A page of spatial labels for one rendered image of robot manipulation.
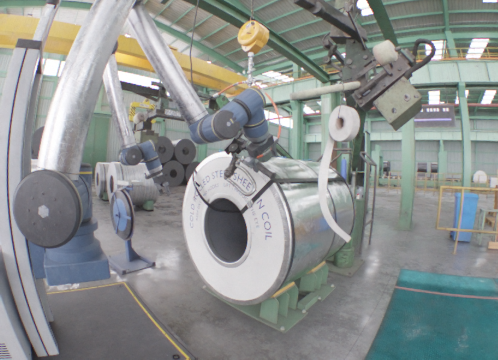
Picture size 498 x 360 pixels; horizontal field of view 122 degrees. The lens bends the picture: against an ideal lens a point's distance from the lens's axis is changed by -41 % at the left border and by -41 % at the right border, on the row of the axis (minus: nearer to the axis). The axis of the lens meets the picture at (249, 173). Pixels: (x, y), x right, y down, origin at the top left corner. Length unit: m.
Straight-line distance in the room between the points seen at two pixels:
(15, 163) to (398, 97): 1.52
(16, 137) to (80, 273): 0.57
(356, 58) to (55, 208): 1.27
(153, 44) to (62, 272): 0.93
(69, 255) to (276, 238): 1.11
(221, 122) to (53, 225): 0.61
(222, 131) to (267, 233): 0.84
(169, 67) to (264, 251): 1.18
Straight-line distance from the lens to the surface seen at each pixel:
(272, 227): 1.45
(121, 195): 2.95
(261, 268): 1.59
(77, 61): 0.73
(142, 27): 1.06
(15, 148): 1.05
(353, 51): 1.23
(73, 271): 0.95
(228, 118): 0.84
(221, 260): 1.88
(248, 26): 1.64
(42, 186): 0.63
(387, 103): 1.03
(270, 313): 1.98
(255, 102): 0.92
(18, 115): 1.06
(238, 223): 2.23
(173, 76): 0.98
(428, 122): 15.30
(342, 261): 3.14
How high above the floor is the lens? 1.24
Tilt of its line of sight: 1 degrees down
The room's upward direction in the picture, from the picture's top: 2 degrees clockwise
